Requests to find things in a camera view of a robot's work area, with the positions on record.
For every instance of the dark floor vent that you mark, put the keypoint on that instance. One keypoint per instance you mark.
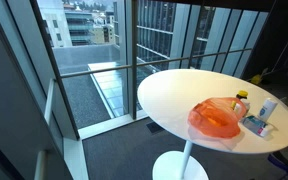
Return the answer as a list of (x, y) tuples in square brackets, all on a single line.
[(154, 127)]

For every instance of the orange plastic bag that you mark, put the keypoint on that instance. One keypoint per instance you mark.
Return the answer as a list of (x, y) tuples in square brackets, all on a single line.
[(214, 118)]

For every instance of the white table pedestal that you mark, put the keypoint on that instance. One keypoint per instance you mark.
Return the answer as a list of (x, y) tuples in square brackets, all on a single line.
[(184, 165)]

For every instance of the yellow object on floor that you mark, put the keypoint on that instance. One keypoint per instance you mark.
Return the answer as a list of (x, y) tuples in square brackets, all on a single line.
[(256, 79)]

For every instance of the blue and white box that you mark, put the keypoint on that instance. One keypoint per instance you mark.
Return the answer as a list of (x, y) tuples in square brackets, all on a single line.
[(255, 124)]

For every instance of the brown bottle with yellow lid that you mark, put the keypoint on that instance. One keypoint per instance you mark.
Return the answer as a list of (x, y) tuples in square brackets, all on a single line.
[(243, 95)]

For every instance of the metal window railing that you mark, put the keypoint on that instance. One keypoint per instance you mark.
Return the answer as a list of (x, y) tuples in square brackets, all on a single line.
[(124, 67)]

